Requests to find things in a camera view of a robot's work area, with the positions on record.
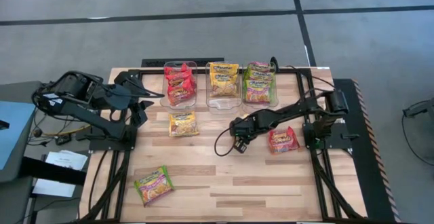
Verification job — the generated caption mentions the black floor beam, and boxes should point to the black floor beam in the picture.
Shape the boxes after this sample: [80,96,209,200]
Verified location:
[19,155,87,186]

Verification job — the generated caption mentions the black right arm wrist cable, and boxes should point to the black right arm wrist cable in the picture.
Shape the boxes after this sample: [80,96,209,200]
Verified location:
[214,127,238,157]

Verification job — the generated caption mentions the grey desk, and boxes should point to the grey desk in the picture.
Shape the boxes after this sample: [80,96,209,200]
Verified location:
[0,80,42,184]

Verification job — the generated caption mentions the black striped-edge floor mat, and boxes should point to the black striped-edge floor mat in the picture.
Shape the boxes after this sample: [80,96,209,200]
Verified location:
[333,78,401,223]

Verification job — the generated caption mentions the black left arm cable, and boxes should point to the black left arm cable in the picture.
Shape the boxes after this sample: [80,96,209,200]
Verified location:
[127,76,166,98]

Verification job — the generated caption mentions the clear plastic bin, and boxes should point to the clear plastic bin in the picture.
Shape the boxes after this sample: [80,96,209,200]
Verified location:
[158,60,198,111]
[205,61,243,111]
[241,60,279,110]

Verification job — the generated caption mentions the blue desk mat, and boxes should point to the blue desk mat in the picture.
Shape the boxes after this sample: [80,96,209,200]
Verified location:
[0,100,37,170]

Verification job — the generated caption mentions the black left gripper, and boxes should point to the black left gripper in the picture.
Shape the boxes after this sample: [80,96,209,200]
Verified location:
[111,69,155,127]

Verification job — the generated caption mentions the black power adapter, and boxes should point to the black power adapter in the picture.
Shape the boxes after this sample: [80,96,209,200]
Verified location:
[55,134,73,146]

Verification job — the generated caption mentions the black aluminium table frame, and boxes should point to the black aluminium table frame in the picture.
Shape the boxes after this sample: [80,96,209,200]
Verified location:
[79,67,369,224]

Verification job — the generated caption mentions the white paper sheet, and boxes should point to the white paper sheet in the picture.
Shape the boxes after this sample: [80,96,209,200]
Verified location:
[45,149,89,171]
[32,178,77,198]

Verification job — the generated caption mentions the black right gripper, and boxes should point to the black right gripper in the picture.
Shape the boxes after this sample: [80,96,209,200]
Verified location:
[229,115,258,153]

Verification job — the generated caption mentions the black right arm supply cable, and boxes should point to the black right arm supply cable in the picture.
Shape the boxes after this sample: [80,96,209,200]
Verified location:
[270,56,336,98]

